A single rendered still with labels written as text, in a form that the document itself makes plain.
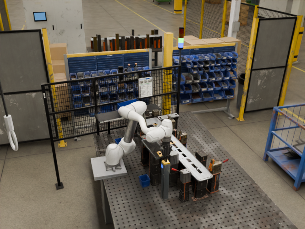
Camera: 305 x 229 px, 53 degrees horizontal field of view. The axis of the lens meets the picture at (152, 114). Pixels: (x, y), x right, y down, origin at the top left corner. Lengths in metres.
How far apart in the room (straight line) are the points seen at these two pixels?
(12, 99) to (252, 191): 3.70
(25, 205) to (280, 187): 3.52
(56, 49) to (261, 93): 4.69
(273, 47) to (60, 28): 6.11
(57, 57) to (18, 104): 2.73
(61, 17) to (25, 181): 5.90
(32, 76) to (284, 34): 4.44
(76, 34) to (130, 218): 7.45
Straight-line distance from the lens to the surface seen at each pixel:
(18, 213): 4.42
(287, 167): 4.98
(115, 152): 3.45
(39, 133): 5.47
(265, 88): 6.49
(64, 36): 9.78
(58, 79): 6.42
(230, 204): 3.29
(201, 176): 3.08
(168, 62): 4.34
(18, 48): 4.92
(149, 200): 3.23
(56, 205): 4.37
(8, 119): 0.86
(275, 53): 6.29
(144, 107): 3.22
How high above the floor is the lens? 2.88
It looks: 27 degrees down
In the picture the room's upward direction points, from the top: straight up
